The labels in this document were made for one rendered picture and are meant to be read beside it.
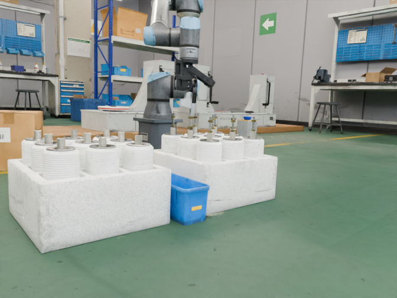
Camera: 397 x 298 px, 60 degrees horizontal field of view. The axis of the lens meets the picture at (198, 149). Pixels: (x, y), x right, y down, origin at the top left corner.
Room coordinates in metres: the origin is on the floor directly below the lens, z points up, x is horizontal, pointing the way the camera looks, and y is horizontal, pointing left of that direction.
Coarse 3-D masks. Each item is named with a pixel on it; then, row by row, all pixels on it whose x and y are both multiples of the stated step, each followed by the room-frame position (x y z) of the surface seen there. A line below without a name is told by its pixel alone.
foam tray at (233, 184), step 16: (160, 160) 1.37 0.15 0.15; (176, 160) 1.28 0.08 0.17; (192, 160) 1.22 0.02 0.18; (224, 160) 1.26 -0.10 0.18; (240, 160) 1.26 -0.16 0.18; (256, 160) 1.31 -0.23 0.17; (272, 160) 1.37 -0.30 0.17; (192, 176) 1.20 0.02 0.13; (208, 176) 1.15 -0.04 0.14; (224, 176) 1.20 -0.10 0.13; (240, 176) 1.25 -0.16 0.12; (256, 176) 1.31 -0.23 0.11; (272, 176) 1.38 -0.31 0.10; (208, 192) 1.15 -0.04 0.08; (224, 192) 1.20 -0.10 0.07; (240, 192) 1.26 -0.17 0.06; (256, 192) 1.32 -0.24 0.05; (272, 192) 1.38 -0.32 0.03; (208, 208) 1.16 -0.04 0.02; (224, 208) 1.21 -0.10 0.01
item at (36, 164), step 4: (32, 148) 0.97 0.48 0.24; (36, 148) 0.96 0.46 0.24; (40, 148) 0.96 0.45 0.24; (44, 148) 0.96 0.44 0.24; (32, 152) 0.97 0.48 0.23; (36, 152) 0.96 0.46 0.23; (40, 152) 0.96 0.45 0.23; (32, 156) 0.97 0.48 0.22; (36, 156) 0.96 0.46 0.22; (40, 156) 0.96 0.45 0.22; (32, 160) 0.97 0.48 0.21; (36, 160) 0.96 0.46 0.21; (40, 160) 0.96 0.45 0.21; (32, 164) 0.97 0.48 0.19; (36, 164) 0.96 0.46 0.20; (40, 164) 0.96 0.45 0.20; (32, 168) 0.97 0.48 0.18; (36, 168) 0.96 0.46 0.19; (40, 168) 0.96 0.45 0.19
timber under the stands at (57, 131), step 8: (48, 128) 3.27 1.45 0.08; (56, 128) 3.30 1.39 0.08; (64, 128) 3.33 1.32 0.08; (72, 128) 3.37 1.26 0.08; (80, 128) 3.41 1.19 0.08; (184, 128) 3.91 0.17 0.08; (192, 128) 3.95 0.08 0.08; (224, 128) 4.15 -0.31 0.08; (264, 128) 4.58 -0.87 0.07; (272, 128) 4.71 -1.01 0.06; (280, 128) 4.84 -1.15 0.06; (288, 128) 4.99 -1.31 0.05; (296, 128) 5.13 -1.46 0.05; (56, 136) 2.70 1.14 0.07; (64, 136) 2.75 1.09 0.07; (128, 136) 3.15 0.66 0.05
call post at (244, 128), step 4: (240, 124) 1.65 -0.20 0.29; (244, 124) 1.63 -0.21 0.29; (248, 124) 1.62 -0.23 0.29; (256, 124) 1.65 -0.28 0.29; (240, 128) 1.65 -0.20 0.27; (244, 128) 1.63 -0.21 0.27; (248, 128) 1.62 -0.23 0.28; (256, 128) 1.65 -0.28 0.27; (240, 132) 1.64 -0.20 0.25; (244, 132) 1.63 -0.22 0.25; (248, 132) 1.62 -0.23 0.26; (244, 136) 1.63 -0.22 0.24; (248, 136) 1.62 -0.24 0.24
